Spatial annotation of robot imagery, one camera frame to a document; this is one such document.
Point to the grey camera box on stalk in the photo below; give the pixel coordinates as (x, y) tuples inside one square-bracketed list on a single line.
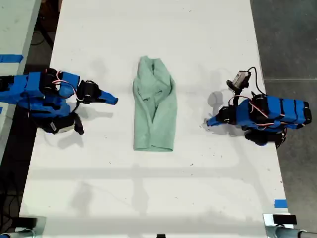
[(239, 78)]

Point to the long blue tape strip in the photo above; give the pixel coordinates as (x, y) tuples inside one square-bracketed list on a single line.
[(11, 58)]

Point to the short blue tape strip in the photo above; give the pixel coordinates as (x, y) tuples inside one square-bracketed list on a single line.
[(280, 203)]

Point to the metal bracket with black box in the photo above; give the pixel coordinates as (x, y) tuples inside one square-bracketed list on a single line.
[(28, 221), (284, 219)]

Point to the pale green T-shirt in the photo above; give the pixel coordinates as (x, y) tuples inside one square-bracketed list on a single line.
[(156, 119)]

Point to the grey metal pipe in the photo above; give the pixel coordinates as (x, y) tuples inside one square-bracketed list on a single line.
[(17, 234), (292, 233)]

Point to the black and white camera box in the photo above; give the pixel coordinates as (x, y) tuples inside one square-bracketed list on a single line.
[(60, 125)]

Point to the black camera stalk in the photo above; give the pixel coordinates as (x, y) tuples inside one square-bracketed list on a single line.
[(236, 95)]

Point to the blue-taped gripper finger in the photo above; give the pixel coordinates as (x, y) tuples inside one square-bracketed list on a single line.
[(215, 114), (100, 100), (109, 98), (215, 122)]

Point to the white side table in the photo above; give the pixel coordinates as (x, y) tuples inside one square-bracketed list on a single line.
[(15, 27)]

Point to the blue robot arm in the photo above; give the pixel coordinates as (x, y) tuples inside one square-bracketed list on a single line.
[(29, 91), (284, 111)]

